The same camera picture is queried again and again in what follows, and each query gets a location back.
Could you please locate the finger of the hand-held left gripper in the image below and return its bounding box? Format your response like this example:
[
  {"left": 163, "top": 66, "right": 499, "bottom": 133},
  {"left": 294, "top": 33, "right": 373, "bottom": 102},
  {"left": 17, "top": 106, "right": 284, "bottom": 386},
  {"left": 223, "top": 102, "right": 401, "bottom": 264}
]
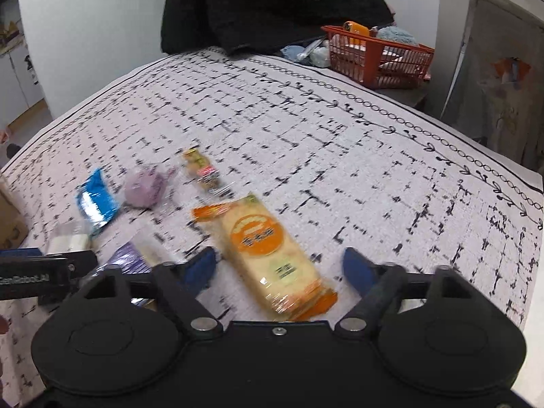
[{"left": 0, "top": 246, "right": 43, "bottom": 260}]

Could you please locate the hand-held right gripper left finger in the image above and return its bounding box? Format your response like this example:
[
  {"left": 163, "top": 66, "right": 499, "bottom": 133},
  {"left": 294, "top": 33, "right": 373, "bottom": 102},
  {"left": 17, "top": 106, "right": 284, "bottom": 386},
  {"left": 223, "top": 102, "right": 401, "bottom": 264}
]
[{"left": 79, "top": 246, "right": 224, "bottom": 341}]

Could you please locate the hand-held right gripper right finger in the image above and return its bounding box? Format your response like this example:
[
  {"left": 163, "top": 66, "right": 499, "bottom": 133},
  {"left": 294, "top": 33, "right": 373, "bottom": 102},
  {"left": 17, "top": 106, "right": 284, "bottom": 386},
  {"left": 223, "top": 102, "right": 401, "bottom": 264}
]
[{"left": 334, "top": 246, "right": 474, "bottom": 341}]

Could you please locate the cardboard box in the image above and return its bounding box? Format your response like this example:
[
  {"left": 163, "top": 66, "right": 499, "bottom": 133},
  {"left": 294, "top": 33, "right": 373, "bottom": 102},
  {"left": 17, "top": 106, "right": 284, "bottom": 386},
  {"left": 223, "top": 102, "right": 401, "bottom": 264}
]
[{"left": 0, "top": 176, "right": 30, "bottom": 251}]

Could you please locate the black white snack packet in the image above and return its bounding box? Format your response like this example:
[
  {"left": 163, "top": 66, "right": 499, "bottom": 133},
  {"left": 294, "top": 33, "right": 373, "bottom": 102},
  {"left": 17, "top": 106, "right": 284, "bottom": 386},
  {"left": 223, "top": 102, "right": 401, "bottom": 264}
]
[{"left": 45, "top": 221, "right": 93, "bottom": 256}]

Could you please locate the orange cracker packet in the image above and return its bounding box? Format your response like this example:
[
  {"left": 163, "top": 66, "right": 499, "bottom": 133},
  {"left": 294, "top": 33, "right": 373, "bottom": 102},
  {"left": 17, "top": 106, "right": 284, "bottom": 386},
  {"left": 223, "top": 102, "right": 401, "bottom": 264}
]
[{"left": 191, "top": 193, "right": 338, "bottom": 324}]

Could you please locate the purple white long packet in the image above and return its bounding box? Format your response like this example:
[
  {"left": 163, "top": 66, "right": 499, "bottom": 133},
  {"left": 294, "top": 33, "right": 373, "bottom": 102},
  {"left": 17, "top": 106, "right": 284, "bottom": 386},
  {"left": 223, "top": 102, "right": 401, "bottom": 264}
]
[{"left": 96, "top": 229, "right": 166, "bottom": 275}]

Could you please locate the blue foil snack packet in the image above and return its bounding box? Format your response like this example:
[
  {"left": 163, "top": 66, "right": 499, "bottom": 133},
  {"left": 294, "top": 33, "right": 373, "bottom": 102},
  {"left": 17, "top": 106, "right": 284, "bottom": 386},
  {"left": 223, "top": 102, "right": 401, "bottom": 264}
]
[{"left": 75, "top": 168, "right": 120, "bottom": 236}]

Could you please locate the small brown candy packet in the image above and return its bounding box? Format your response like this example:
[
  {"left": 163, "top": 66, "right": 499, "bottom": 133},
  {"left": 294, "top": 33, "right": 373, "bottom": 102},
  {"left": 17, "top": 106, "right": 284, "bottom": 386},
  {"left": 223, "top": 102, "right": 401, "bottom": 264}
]
[{"left": 182, "top": 147, "right": 224, "bottom": 194}]

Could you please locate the purple round snack pouch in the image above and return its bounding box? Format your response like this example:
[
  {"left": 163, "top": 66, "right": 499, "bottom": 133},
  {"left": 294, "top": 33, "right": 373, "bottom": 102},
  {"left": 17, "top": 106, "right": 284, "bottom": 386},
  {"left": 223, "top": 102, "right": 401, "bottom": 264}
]
[{"left": 122, "top": 167, "right": 177, "bottom": 209}]

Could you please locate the white kitchen cabinet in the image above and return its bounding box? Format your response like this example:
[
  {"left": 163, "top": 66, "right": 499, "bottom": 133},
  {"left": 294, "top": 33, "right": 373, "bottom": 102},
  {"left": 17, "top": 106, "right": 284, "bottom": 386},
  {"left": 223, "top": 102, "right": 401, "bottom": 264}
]
[{"left": 0, "top": 38, "right": 45, "bottom": 132}]

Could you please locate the black spray bottle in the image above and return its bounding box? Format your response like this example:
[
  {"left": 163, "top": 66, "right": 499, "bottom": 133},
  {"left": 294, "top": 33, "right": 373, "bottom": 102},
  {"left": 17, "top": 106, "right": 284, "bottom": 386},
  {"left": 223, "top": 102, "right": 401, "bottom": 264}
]
[{"left": 24, "top": 54, "right": 40, "bottom": 86}]

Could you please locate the red plastic basket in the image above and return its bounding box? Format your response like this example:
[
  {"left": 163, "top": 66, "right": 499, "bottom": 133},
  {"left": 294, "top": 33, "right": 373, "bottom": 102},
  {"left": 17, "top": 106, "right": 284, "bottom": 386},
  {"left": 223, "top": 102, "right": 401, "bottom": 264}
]
[{"left": 321, "top": 25, "right": 436, "bottom": 91}]

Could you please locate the teal fluffy item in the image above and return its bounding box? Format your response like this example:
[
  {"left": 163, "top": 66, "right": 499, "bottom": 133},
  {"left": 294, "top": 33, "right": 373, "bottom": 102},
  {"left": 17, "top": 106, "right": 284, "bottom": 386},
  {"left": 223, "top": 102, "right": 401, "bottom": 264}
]
[{"left": 376, "top": 25, "right": 419, "bottom": 47}]

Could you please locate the orange item in basket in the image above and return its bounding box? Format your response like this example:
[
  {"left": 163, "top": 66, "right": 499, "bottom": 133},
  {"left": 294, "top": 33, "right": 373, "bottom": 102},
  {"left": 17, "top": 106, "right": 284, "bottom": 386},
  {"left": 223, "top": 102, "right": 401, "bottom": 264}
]
[{"left": 343, "top": 20, "right": 371, "bottom": 37}]

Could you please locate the black clothes pile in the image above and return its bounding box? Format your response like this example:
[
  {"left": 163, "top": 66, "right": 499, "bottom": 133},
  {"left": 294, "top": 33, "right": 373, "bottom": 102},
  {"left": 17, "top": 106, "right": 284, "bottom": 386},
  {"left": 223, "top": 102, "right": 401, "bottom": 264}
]
[{"left": 160, "top": 0, "right": 396, "bottom": 56}]

